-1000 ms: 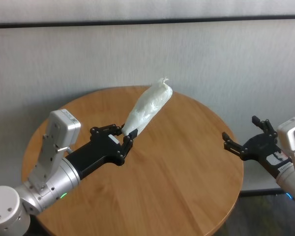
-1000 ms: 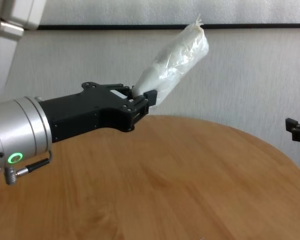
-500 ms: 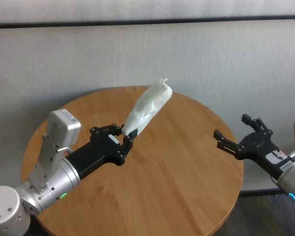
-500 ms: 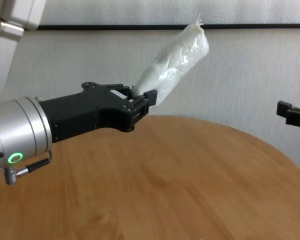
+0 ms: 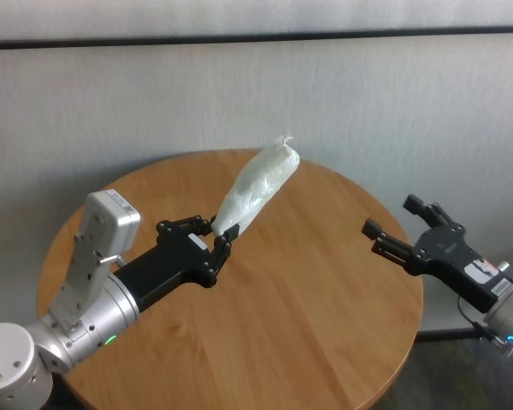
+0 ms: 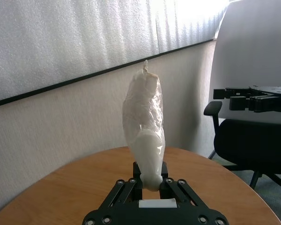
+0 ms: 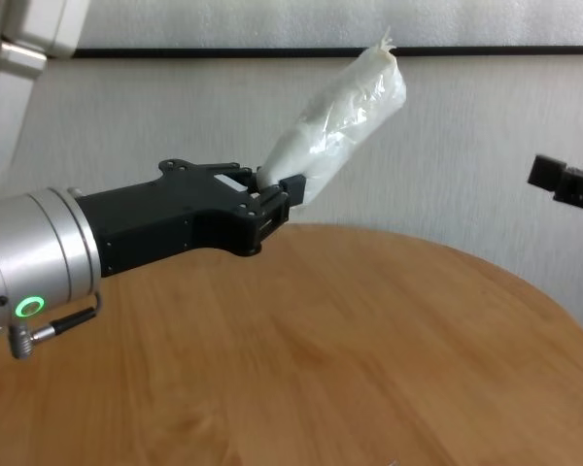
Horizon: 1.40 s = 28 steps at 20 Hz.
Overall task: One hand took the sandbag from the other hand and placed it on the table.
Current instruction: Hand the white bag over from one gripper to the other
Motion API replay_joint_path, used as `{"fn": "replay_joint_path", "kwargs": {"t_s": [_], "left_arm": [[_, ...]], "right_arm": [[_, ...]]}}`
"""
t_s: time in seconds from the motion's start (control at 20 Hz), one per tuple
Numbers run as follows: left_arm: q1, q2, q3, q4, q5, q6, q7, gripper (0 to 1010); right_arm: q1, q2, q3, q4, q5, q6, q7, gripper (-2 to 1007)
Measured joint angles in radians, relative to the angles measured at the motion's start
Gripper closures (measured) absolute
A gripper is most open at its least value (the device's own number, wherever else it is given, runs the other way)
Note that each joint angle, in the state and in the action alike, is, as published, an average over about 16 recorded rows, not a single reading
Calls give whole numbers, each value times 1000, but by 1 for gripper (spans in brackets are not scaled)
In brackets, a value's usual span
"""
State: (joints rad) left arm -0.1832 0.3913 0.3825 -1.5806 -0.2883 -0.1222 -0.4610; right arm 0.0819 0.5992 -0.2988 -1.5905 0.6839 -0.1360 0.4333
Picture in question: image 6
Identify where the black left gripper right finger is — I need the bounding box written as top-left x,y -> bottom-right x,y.
159,161 -> 210,210

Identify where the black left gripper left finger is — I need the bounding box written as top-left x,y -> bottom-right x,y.
100,162 -> 144,210

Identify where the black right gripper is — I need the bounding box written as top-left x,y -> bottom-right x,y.
213,85 -> 281,113

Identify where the white plastic sandbag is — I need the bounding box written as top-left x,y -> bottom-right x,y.
122,60 -> 166,192

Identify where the office chair with black seat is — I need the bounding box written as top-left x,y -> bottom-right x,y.
203,0 -> 281,190

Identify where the black wall trim strip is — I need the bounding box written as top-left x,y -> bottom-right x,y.
0,38 -> 216,110

